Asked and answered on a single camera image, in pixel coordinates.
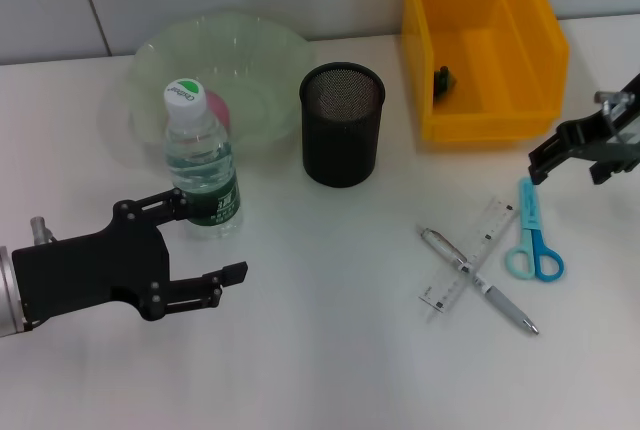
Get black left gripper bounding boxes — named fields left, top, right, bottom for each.
left=10, top=188, right=249, bottom=327

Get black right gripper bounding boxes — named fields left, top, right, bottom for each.
left=528, top=72, right=640, bottom=187

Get green label water bottle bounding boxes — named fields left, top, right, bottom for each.
left=163, top=78, right=246, bottom=242

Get blue teal scissors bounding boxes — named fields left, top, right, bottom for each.
left=504, top=176, right=566, bottom=283

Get grey clear ballpoint pen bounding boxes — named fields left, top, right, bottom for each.
left=417, top=224, right=541, bottom=336

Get green glass fruit bowl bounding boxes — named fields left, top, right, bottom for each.
left=124, top=12, right=317, bottom=161

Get black mesh pen holder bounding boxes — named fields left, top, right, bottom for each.
left=298, top=62, right=387, bottom=189

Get transparent plastic ruler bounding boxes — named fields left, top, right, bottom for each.
left=417, top=197, right=519, bottom=324

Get yellow plastic bin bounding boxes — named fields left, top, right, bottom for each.
left=399, top=0, right=571, bottom=144

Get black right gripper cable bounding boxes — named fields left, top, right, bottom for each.
left=593, top=90, right=637, bottom=172

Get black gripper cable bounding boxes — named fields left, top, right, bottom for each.
left=29, top=217, right=55, bottom=245
left=593, top=90, right=637, bottom=172

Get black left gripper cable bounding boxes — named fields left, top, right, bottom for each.
left=29, top=217, right=55, bottom=245

